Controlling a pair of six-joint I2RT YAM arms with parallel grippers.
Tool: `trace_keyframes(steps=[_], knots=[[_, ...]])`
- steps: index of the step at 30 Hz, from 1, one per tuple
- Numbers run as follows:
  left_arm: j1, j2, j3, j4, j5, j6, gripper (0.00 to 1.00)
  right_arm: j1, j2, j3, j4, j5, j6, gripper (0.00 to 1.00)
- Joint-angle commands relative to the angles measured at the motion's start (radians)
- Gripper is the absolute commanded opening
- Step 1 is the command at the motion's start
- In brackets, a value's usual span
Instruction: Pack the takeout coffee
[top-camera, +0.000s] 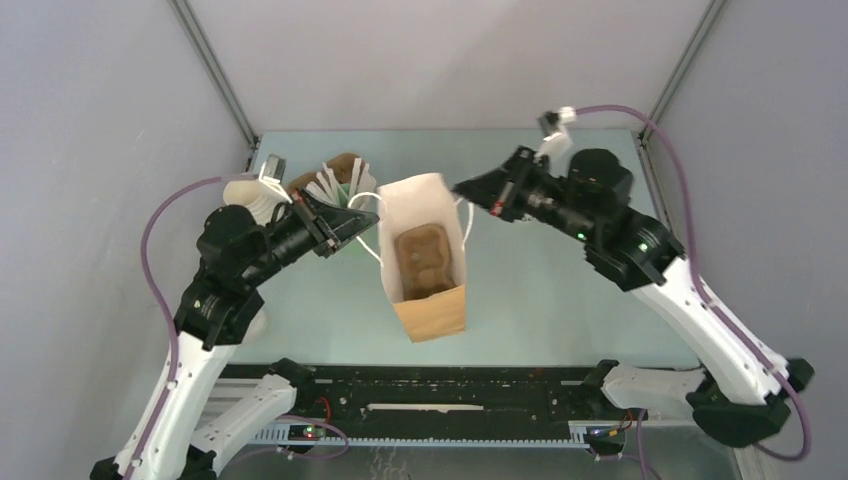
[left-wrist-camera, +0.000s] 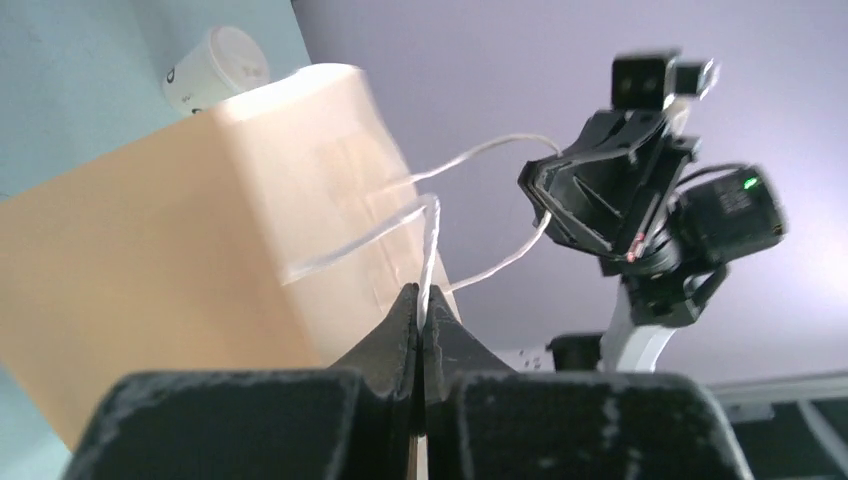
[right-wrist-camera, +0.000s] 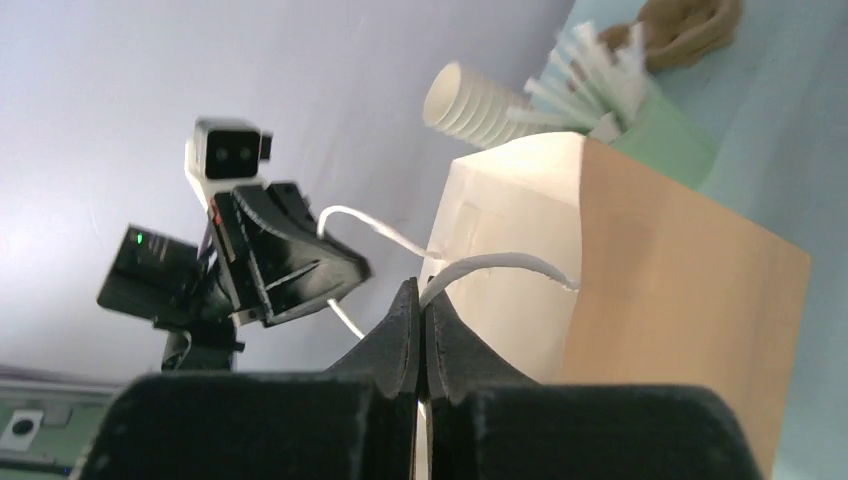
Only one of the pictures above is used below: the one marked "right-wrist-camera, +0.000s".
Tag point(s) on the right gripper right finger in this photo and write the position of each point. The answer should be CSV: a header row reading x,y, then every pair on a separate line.
x,y
487,420

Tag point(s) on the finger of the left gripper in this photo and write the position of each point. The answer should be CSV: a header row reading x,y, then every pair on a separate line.
x,y
295,271

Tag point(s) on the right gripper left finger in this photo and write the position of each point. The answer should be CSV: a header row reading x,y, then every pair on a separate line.
x,y
354,420

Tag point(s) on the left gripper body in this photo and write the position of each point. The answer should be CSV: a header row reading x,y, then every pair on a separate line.
x,y
229,214

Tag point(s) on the brown paper bag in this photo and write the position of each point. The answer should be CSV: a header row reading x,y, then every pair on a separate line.
x,y
579,265

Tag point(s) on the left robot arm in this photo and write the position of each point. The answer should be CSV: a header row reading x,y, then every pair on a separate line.
x,y
172,284

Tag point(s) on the stack of paper cups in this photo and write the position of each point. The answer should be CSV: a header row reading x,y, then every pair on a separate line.
x,y
467,106

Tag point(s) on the green cup holder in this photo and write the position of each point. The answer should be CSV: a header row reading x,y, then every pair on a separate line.
x,y
665,139

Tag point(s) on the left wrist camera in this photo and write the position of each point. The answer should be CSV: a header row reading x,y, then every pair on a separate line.
x,y
224,153

